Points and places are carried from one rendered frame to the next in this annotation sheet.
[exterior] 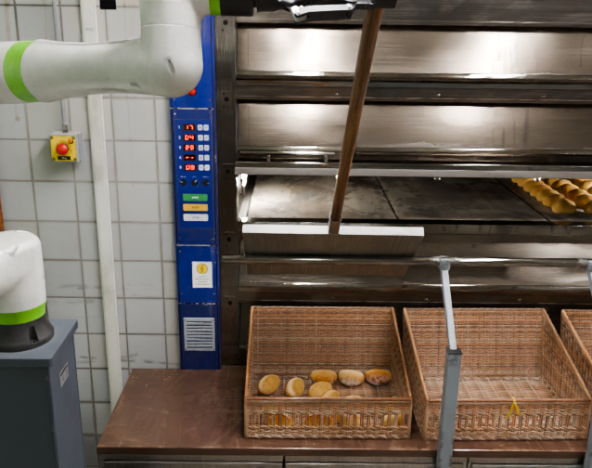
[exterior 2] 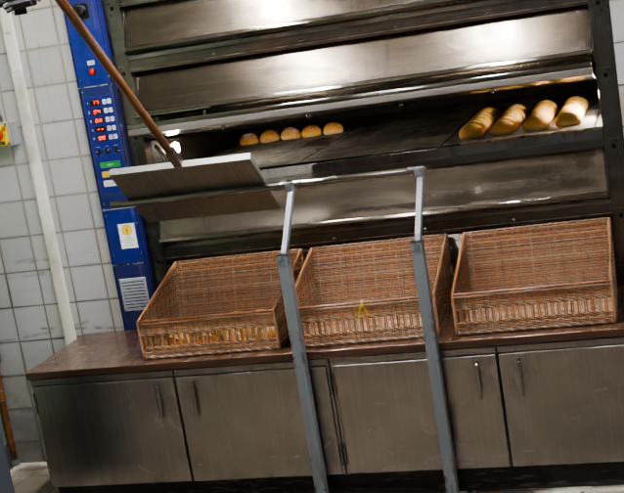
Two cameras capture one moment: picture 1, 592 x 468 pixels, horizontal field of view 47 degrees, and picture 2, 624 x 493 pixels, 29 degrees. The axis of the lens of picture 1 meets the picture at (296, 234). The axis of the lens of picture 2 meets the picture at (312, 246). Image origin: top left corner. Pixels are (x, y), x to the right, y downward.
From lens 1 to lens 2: 2.81 m
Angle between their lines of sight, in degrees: 18
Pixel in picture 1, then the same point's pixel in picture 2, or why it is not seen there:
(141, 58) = not seen: outside the picture
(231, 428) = (137, 356)
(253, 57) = (138, 33)
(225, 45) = (114, 28)
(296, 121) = (185, 83)
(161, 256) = (94, 224)
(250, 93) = (142, 66)
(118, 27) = (30, 27)
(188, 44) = not seen: outside the picture
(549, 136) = (409, 63)
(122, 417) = (55, 358)
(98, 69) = not seen: outside the picture
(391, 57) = (251, 14)
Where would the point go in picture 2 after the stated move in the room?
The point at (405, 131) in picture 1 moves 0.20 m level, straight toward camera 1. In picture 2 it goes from (279, 78) to (255, 84)
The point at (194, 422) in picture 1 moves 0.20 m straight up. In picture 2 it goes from (110, 356) to (100, 306)
